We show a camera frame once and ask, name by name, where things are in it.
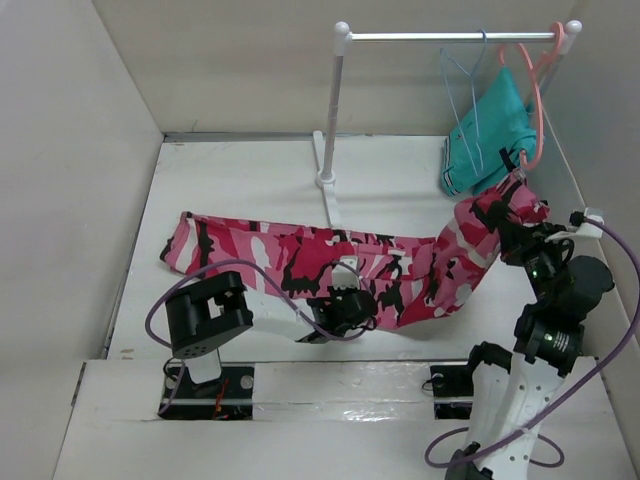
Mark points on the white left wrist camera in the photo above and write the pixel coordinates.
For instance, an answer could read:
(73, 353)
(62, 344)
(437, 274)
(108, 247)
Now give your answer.
(345, 273)

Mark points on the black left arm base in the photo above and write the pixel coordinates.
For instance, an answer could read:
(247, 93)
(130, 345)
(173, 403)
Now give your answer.
(228, 398)

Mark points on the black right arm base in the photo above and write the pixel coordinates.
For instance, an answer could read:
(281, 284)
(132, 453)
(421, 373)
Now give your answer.
(451, 388)

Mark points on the white clothes rack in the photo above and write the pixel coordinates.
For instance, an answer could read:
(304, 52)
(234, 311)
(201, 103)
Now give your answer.
(391, 83)

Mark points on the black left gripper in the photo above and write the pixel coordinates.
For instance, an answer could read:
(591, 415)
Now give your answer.
(332, 292)

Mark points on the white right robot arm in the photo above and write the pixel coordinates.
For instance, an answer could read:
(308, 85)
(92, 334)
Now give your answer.
(513, 387)

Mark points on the pink camouflage trousers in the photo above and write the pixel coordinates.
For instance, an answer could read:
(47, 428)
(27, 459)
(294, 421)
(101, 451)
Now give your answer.
(412, 279)

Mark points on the teal garment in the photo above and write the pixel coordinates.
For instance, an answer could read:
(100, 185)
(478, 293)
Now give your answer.
(468, 164)

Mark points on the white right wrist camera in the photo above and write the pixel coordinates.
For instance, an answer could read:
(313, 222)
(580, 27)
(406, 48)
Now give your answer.
(584, 224)

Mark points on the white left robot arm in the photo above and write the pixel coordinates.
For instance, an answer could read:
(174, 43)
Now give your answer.
(204, 316)

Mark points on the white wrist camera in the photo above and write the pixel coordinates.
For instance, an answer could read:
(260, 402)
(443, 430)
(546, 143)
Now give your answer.
(584, 224)
(345, 273)

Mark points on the pink plastic hanger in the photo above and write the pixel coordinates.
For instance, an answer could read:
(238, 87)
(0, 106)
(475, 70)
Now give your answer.
(530, 95)

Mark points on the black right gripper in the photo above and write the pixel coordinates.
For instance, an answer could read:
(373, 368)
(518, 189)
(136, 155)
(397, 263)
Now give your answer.
(518, 239)

